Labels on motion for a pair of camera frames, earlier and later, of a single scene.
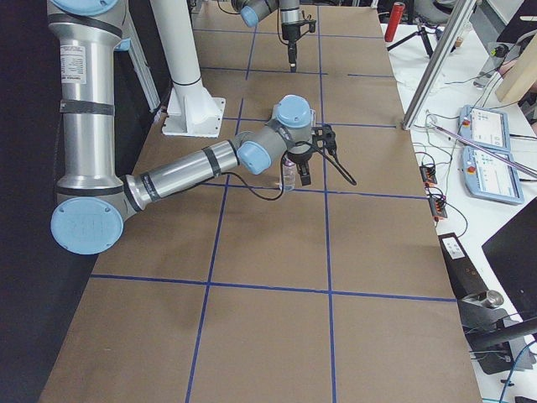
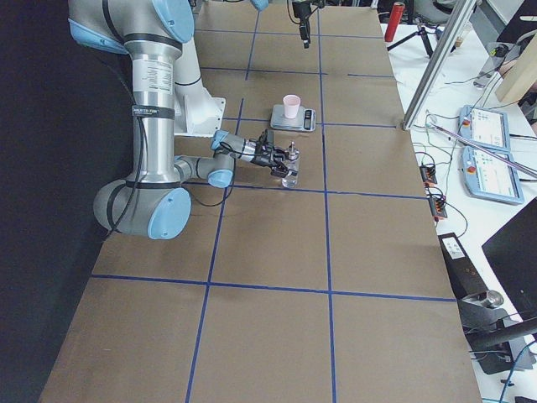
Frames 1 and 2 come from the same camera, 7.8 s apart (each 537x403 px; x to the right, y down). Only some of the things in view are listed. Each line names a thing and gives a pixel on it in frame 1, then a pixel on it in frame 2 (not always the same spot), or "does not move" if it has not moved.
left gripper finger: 291,55 to 304,33
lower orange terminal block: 437,208 does not move
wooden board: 520,75 does not move
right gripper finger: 305,175 to 282,171
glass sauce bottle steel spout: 289,175 does not move
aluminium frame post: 459,16 does not move
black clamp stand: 488,327 does not move
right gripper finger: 300,173 to 289,155
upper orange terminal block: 428,175 does not move
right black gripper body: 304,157 to 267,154
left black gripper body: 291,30 to 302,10
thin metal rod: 486,149 does not move
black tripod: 422,30 does not move
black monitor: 513,253 does not move
